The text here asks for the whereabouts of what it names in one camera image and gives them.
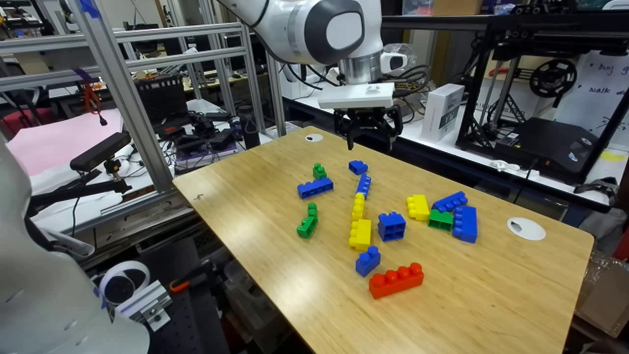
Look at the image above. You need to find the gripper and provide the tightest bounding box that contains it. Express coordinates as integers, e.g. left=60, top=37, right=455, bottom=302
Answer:
left=334, top=108, right=404, bottom=152

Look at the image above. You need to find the narrow yellow block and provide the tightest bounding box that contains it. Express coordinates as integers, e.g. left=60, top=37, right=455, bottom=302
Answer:
left=351, top=192, right=366, bottom=222

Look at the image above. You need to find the long blue block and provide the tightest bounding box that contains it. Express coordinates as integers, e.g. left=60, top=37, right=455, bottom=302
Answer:
left=432, top=190, right=469, bottom=213
left=296, top=177, right=335, bottom=200

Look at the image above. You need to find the square blue block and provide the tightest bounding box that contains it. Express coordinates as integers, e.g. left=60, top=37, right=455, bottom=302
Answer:
left=377, top=211, right=407, bottom=242

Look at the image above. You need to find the green stepped block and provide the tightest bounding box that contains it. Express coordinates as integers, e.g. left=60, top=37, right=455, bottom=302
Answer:
left=296, top=202, right=319, bottom=239

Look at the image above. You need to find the wide blue block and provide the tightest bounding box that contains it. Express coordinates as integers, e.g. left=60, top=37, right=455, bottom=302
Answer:
left=452, top=205, right=479, bottom=244

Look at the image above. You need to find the long red block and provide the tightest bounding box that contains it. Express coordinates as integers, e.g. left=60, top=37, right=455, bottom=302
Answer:
left=368, top=262, right=425, bottom=300

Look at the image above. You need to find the white cardboard box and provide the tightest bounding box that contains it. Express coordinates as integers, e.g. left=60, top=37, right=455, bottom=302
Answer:
left=421, top=83, right=466, bottom=144

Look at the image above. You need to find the black bottle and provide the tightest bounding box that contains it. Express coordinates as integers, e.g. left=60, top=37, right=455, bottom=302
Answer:
left=237, top=104, right=261, bottom=150

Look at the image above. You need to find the small white plastic part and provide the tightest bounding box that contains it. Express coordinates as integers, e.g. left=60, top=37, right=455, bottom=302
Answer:
left=488, top=159, right=521, bottom=173

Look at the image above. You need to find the heap of black electronics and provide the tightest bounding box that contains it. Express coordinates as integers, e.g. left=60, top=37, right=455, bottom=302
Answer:
left=155, top=111, right=242, bottom=165

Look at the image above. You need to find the black 3d printer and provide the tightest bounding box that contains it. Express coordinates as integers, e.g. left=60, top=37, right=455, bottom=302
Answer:
left=454, top=4, right=629, bottom=186

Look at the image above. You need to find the black plastic crate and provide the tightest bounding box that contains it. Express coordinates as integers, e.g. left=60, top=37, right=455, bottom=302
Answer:
left=134, top=74, right=190, bottom=124

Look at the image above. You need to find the orange clamp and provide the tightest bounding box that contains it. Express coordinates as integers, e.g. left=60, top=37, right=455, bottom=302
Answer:
left=169, top=265, right=213, bottom=294

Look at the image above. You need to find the black cloth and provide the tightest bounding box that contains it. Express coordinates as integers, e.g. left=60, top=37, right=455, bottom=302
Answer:
left=573, top=177, right=621, bottom=201

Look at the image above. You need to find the whiteboard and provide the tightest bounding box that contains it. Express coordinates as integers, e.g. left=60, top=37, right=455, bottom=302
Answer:
left=554, top=49, right=629, bottom=150

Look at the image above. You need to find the clear plastic bin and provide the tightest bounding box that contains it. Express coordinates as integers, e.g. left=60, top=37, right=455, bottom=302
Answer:
left=574, top=250, right=629, bottom=339

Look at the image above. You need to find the pink sheet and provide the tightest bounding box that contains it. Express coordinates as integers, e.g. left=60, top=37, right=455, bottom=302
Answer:
left=4, top=108, right=126, bottom=177

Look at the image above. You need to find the aluminium frame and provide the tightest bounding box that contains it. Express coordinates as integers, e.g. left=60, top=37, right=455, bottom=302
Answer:
left=0, top=0, right=288, bottom=197

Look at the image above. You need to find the camera on mount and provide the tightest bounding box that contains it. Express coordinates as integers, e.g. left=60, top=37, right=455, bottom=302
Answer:
left=27, top=130, right=134, bottom=214

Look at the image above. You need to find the white round device on bracket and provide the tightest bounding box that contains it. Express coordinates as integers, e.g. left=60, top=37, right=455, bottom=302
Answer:
left=97, top=260, right=173, bottom=332

